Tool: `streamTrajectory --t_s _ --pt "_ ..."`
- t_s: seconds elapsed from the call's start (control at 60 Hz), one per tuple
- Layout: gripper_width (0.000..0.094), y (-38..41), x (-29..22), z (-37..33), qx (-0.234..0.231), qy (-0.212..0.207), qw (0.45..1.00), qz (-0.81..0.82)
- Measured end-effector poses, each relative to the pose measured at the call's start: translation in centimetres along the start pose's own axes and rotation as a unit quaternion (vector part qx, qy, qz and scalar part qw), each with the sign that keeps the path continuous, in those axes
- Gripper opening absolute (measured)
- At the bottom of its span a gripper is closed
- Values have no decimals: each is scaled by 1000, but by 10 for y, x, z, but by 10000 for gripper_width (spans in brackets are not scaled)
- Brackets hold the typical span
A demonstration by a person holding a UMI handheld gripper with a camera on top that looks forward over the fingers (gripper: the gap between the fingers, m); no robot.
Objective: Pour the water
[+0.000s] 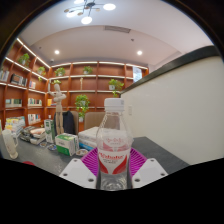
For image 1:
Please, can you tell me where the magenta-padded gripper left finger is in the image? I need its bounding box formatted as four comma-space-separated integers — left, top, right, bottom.
59, 147, 101, 190

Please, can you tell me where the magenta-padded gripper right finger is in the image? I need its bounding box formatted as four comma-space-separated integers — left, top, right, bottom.
128, 147, 169, 190

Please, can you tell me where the clear plastic water bottle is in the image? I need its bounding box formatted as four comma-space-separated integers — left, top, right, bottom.
95, 97, 134, 192

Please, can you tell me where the green and white box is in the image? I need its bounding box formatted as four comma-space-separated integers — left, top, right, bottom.
54, 132, 80, 157

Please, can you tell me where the stack of white books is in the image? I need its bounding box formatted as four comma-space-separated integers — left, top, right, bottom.
77, 126, 101, 152

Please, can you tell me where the tall green and white carton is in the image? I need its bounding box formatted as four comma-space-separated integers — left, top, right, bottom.
43, 118, 57, 144

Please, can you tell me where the dark jacket on chair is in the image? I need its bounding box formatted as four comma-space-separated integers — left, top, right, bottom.
53, 110, 76, 135

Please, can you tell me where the tan upholstered chair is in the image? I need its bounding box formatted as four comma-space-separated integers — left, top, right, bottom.
83, 111, 107, 132

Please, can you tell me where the stack of dark books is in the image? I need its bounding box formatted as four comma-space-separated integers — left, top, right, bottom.
19, 125, 47, 146

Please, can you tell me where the wooden artist mannequin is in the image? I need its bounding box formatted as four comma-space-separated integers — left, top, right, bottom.
47, 83, 67, 136

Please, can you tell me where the cream mug with red print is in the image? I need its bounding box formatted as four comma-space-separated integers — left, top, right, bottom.
1, 128, 20, 160

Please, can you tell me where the stack of colourful books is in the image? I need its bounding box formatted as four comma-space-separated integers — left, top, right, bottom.
4, 115, 27, 136

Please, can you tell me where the ceiling air vent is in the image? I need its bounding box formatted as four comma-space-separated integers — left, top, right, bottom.
103, 25, 132, 34

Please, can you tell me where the branched ceiling lamp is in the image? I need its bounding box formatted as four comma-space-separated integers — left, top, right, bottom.
63, 0, 117, 25

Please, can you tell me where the wooden wall shelf unit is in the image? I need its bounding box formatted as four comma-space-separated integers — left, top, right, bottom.
0, 37, 149, 134

